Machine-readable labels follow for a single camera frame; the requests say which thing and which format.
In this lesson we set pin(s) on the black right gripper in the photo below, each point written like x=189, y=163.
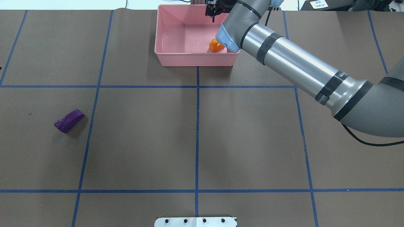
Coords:
x=222, y=5

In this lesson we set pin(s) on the orange block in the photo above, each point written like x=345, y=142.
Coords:
x=215, y=46

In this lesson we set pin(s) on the purple block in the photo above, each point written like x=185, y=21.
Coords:
x=69, y=121

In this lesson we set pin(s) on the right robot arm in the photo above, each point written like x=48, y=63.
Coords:
x=374, y=109

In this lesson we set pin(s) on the pink plastic box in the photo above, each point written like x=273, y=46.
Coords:
x=183, y=36

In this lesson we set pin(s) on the black box with label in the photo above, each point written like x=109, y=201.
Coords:
x=327, y=5

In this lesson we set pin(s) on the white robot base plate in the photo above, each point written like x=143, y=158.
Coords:
x=196, y=222

